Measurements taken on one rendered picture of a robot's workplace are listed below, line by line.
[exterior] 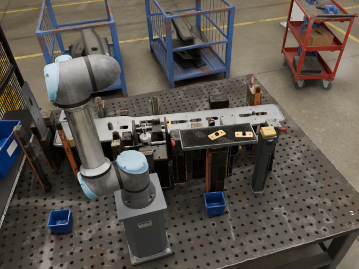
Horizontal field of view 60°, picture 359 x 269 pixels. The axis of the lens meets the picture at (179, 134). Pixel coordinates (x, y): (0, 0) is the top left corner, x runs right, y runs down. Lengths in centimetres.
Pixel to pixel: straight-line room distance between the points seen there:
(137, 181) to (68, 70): 50
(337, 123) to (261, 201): 205
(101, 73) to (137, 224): 69
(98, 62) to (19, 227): 123
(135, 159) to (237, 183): 89
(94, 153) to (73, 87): 26
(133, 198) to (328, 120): 281
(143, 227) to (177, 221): 38
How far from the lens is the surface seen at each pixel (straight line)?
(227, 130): 158
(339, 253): 229
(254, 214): 183
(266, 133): 159
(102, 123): 195
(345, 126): 375
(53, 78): 101
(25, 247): 191
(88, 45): 415
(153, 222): 142
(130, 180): 122
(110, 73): 103
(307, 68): 409
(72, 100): 102
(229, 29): 383
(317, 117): 375
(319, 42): 390
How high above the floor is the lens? 219
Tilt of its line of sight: 42 degrees down
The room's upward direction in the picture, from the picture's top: 3 degrees counter-clockwise
